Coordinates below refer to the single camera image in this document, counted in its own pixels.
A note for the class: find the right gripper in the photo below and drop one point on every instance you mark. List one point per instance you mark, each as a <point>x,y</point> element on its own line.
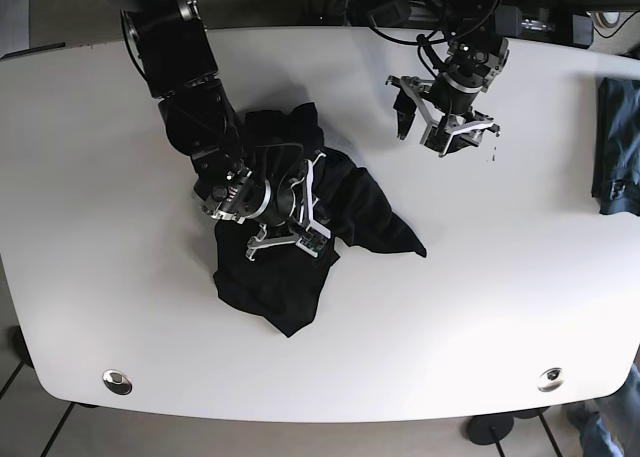
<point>282,207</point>

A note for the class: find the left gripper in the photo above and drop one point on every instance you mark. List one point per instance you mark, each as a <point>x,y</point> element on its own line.
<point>451,93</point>

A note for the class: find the black T-shirt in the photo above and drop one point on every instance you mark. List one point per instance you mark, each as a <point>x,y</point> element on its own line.
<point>275,265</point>

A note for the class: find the dark blue T-shirt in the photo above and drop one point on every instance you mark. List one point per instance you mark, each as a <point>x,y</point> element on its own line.
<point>615,183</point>

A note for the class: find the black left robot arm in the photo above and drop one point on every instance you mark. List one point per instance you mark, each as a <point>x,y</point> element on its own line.
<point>462,25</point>

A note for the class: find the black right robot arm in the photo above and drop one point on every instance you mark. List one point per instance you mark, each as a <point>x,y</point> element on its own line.
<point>167,43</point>

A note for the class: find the black power adapter box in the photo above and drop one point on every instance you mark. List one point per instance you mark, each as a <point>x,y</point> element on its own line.
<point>508,21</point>

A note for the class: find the left silver table grommet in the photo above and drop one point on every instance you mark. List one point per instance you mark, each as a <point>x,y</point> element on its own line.
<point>117,382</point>

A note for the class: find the silver table grommet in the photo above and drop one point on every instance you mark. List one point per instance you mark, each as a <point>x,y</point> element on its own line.
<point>550,380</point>
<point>117,382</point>

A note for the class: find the right silver table grommet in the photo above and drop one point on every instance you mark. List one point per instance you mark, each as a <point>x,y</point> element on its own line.
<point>550,380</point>

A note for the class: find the black round stand base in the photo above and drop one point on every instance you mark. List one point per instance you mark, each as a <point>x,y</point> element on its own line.
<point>490,429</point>

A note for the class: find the person's blue jeans leg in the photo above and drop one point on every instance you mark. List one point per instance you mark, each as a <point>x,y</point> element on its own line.
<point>609,426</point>

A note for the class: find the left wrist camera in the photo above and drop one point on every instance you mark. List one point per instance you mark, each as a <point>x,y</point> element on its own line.
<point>438,137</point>

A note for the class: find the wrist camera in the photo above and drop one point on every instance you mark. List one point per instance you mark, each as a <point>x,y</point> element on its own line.
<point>312,242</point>
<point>438,137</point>

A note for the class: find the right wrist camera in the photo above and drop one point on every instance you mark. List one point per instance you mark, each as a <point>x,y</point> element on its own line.
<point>312,242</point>

